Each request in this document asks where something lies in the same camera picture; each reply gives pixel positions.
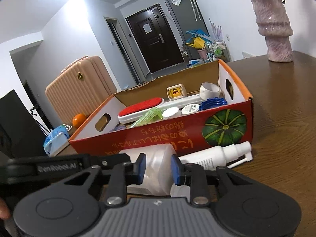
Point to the white ridged bottle cap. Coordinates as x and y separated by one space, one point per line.
180 191

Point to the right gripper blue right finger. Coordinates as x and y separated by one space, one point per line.
194 176

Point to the blue ridged jar lid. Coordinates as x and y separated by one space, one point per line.
212 103

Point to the blue tissue pack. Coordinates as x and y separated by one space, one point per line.
56 141

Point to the pink textured vase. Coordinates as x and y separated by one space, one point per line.
273 23

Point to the yellow watering can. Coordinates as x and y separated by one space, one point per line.
196 43

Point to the orange fruit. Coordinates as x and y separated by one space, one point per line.
78 120

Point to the dark brown door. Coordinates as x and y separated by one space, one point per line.
155 38

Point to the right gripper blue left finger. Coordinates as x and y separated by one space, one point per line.
121 176

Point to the black paper bag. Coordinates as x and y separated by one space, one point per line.
21 136

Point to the person left hand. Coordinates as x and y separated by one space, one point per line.
4 210

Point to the beige power adapter cube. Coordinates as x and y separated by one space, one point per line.
176 92

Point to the small white ridged cap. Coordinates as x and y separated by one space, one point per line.
171 113

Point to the white round lid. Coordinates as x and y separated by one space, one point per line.
189 109

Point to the grey refrigerator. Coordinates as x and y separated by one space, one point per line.
188 18

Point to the pink ribbed suitcase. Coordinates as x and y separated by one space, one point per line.
81 87

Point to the purple ridged lid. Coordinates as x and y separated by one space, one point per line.
118 128

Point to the white spray bottle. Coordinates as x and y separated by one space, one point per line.
231 156

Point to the grey tape roll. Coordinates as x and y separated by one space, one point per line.
209 91

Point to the translucent white plastic box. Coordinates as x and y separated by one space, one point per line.
158 175

